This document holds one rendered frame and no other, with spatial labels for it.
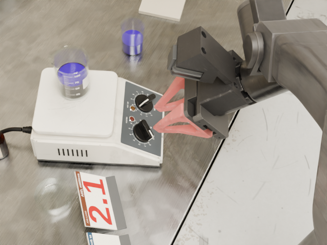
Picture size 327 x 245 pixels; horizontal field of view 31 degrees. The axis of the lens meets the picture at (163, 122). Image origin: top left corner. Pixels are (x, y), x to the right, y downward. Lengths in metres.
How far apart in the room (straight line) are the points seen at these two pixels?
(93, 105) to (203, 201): 0.22
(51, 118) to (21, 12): 0.32
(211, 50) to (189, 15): 0.43
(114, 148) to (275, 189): 0.26
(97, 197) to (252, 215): 0.24
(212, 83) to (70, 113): 0.25
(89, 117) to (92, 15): 0.30
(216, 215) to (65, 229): 0.23
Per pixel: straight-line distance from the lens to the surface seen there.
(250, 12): 0.77
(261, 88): 0.74
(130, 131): 0.91
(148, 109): 0.95
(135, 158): 0.92
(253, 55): 0.67
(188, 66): 0.71
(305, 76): 0.59
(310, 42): 0.63
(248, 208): 0.93
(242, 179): 0.95
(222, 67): 0.73
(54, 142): 0.90
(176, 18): 1.13
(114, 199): 0.92
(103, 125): 0.88
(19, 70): 1.07
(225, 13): 1.16
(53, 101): 0.91
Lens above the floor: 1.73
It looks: 57 degrees down
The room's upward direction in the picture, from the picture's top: 6 degrees clockwise
